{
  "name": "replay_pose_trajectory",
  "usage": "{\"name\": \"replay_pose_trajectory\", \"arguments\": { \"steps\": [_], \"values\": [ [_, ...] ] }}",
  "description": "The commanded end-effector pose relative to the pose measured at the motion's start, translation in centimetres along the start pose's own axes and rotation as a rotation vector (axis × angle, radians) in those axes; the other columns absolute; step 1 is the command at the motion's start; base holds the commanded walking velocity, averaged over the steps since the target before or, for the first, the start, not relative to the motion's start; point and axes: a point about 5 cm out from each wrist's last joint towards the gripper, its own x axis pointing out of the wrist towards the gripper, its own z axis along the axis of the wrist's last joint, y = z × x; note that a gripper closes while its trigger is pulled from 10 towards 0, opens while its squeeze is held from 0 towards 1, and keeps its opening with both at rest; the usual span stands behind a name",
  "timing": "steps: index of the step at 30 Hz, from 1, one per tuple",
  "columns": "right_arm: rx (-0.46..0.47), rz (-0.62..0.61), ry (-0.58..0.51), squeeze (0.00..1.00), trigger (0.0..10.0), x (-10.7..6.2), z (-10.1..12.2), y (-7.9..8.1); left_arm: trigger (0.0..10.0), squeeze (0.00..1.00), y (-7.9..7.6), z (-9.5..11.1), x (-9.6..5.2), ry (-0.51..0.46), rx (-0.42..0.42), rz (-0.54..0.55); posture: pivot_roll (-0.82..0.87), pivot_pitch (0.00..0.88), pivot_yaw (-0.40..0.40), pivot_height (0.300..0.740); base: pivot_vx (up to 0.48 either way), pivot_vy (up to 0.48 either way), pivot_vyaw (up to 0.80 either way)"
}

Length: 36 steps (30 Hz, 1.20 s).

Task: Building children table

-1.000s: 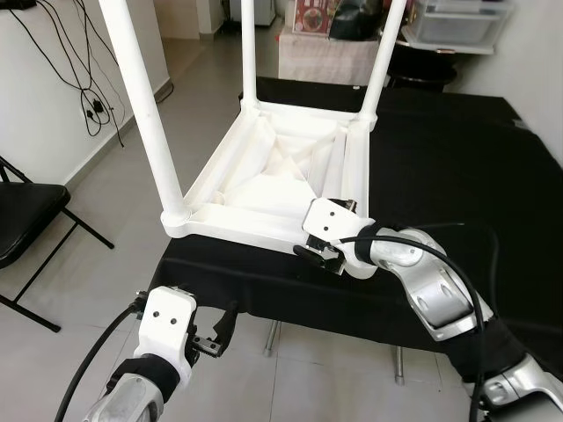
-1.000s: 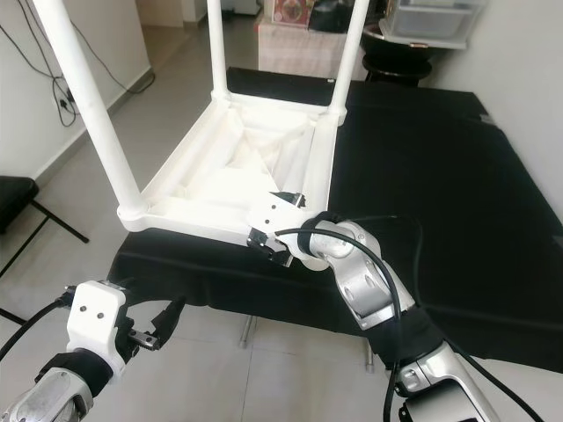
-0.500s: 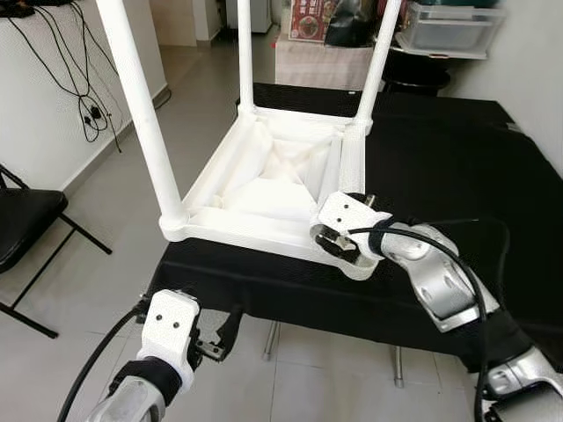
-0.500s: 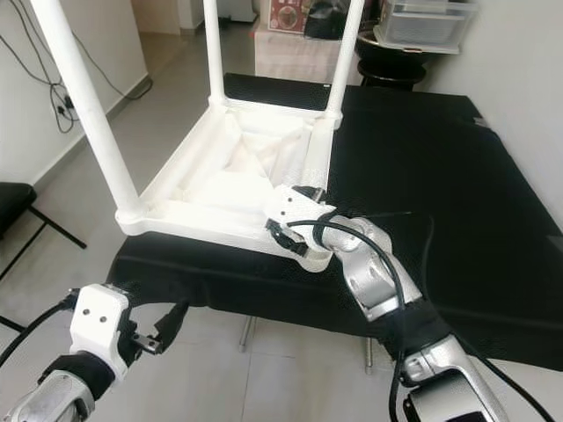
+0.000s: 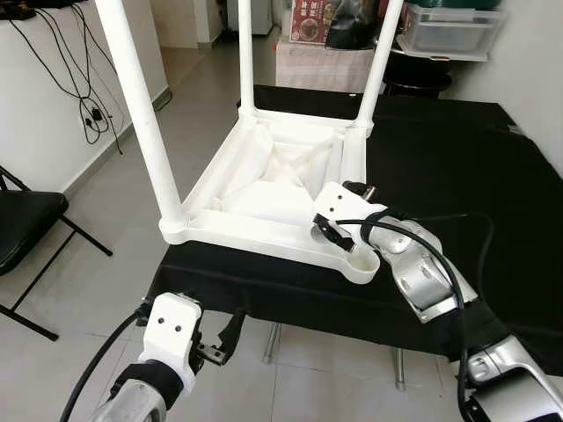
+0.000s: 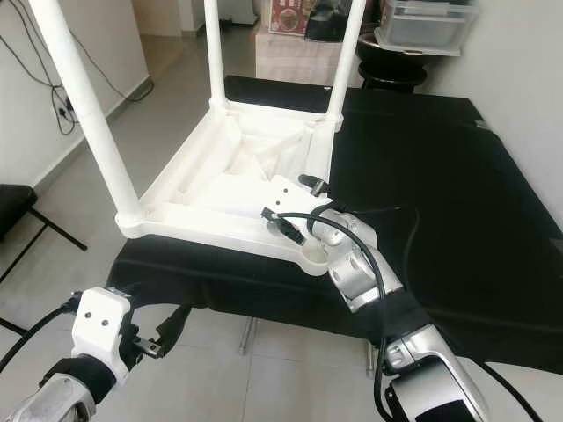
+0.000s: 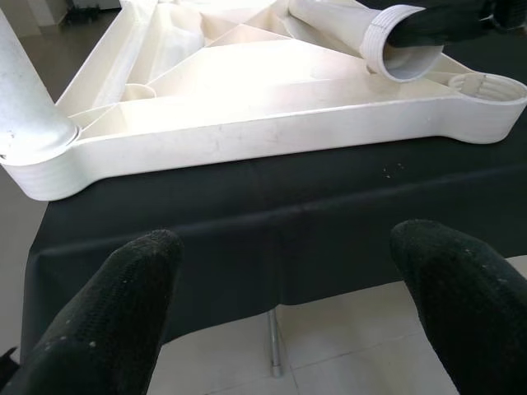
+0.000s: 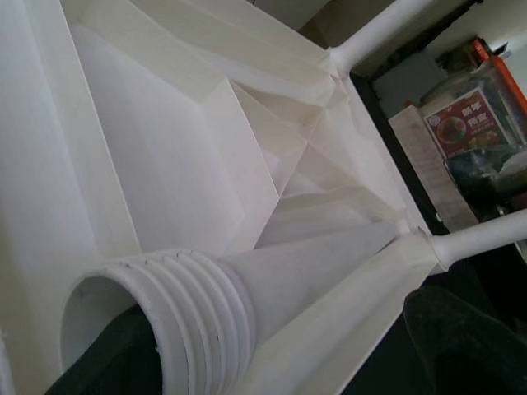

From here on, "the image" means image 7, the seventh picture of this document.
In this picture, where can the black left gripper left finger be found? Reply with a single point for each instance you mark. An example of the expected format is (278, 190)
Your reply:
(103, 321)

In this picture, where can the black tablecloth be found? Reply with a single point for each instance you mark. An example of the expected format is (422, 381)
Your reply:
(288, 214)

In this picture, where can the metal folding table frame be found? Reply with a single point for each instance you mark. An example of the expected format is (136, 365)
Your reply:
(275, 341)

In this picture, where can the white plastic table leg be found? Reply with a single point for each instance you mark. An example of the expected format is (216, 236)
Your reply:
(24, 103)
(337, 24)

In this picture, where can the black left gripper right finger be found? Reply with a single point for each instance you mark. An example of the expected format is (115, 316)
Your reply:
(473, 312)

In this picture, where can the white plastic children table top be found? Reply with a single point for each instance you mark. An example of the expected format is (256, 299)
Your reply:
(288, 123)

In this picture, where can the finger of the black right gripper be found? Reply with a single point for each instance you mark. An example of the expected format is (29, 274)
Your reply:
(444, 22)

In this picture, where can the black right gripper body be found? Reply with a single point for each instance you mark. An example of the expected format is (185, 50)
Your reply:
(512, 12)

